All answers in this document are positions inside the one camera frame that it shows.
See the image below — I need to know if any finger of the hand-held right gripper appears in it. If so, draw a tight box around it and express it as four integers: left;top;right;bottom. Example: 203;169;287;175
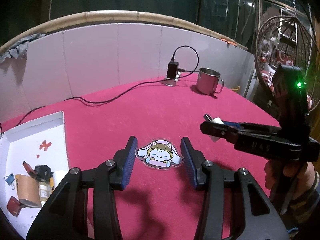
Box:
200;121;242;145
222;121;282;132

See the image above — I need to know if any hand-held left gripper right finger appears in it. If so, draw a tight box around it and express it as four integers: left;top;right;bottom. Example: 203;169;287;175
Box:
180;137;289;240

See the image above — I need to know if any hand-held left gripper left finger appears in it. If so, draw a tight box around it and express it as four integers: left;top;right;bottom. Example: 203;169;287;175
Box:
26;136;138;240

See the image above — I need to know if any white USB charger cube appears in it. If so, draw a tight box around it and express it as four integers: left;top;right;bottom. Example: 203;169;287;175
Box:
204;114;224;143

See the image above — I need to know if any cartoon acrylic sticker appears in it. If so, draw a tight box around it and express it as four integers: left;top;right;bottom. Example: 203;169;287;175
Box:
136;139;184;170

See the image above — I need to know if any black power adapter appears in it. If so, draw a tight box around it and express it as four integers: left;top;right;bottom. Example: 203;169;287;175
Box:
34;164;52;180

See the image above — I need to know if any yellow lighter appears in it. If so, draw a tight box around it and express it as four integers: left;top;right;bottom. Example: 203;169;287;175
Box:
38;177;55;203

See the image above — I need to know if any red rectangular stick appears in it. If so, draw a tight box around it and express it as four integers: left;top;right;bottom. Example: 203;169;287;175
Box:
22;161;37;179

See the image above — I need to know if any white cardboard box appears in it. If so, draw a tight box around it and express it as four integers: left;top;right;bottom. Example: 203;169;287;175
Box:
0;111;70;239

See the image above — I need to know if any brown tape roll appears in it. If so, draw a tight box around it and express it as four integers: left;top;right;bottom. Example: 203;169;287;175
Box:
15;174;42;208

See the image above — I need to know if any blue binder clip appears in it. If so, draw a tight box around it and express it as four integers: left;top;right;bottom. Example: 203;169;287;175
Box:
4;174;16;190

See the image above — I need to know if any red cylindrical container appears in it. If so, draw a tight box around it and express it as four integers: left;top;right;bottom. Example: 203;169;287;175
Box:
6;196;22;217

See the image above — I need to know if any person's right forearm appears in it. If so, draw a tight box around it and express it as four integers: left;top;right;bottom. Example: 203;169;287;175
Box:
287;172;320;230

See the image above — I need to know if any person's right hand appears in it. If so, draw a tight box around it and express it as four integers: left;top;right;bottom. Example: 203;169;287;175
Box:
264;159;317;190

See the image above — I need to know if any stainless steel mug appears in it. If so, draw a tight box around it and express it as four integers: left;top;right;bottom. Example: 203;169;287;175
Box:
196;67;225;96

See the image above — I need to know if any red white patterned cushion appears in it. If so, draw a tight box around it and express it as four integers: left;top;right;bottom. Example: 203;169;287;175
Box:
259;51;297;90

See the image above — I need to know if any white cylindrical tube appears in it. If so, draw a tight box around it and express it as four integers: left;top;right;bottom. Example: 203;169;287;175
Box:
164;74;181;87

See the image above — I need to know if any black charger block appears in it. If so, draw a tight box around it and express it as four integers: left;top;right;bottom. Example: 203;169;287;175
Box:
167;60;179;79

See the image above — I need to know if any grey rag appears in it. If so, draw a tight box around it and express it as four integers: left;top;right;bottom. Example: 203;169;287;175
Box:
0;32;42;64

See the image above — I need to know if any long black cable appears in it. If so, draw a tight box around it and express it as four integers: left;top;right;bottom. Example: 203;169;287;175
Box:
15;76;175;128

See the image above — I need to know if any black looped cable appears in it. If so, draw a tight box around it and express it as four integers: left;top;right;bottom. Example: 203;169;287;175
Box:
171;46;200;79

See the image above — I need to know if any bamboo rail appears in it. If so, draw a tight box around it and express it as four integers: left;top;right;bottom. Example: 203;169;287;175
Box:
0;10;248;55

